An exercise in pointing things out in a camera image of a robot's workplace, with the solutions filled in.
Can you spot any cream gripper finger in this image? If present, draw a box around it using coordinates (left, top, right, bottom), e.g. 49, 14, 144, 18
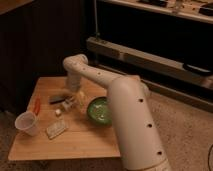
77, 91, 86, 106

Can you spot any white plastic bottle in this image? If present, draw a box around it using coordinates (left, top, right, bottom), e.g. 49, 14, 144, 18
61, 97, 76, 111

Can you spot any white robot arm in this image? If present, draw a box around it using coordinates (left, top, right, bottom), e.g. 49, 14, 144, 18
63, 54, 172, 171

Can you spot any green ceramic bowl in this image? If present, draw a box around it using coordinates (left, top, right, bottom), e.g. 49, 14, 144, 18
87, 96, 112, 126

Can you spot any black rectangular block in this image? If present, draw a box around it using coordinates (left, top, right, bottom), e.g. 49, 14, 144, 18
49, 96, 66, 104

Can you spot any clear plastic packet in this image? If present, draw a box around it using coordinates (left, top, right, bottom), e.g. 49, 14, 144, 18
46, 120, 67, 139

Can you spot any wooden table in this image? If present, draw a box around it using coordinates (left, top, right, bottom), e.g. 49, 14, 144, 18
8, 77, 120, 161

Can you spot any white plastic cup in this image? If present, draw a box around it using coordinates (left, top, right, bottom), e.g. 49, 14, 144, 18
15, 111, 38, 136

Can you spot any long grey shelf beam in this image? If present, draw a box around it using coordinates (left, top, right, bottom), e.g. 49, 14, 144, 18
86, 37, 213, 90

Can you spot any black object on shelf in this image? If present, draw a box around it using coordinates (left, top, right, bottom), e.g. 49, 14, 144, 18
182, 63, 213, 76

